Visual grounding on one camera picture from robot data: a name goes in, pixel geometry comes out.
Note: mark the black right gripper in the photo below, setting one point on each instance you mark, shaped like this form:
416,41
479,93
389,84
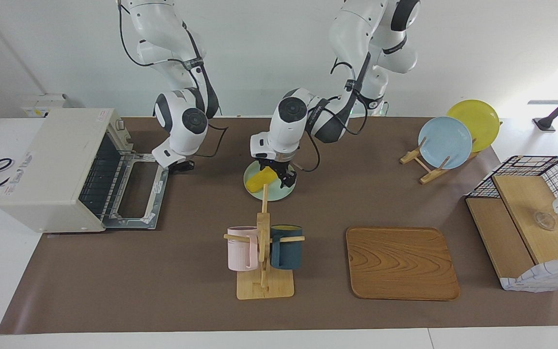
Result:
182,166

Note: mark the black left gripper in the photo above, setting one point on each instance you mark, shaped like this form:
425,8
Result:
284,165

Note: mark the yellow corn cob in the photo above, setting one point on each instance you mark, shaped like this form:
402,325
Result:
259,182

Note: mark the pale green plate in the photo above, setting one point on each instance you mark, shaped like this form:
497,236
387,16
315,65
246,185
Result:
276,194

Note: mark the glass oven door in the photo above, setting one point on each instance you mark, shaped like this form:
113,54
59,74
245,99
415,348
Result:
160,194

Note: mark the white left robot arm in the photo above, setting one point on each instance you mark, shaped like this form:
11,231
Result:
288,121

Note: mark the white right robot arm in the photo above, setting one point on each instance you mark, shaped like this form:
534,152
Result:
182,121

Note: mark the beige toaster oven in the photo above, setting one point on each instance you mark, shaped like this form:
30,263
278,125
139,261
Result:
46,165

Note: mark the dark teal mug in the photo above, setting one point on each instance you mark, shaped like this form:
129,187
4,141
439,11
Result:
288,252

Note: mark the brown table mat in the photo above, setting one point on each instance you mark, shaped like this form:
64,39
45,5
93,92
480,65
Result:
356,194

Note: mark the pink mug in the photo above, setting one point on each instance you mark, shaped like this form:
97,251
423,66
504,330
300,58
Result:
240,249

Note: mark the wooden mug rack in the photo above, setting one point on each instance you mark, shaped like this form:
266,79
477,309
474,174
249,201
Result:
263,286

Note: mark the brown wooden tray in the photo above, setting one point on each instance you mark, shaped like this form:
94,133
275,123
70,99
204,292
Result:
400,264

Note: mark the wooden plate rack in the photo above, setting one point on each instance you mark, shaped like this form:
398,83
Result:
431,175

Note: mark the light blue plate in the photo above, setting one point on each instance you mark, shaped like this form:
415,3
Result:
443,143

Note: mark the yellow plate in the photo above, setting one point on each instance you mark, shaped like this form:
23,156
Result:
480,121

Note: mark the wooden stepped shelf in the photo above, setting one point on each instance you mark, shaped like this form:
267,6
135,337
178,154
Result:
526,198

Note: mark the small clear glass dish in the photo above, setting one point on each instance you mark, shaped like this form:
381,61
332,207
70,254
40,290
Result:
544,221

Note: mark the wooden box shelf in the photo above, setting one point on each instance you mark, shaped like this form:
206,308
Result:
545,276

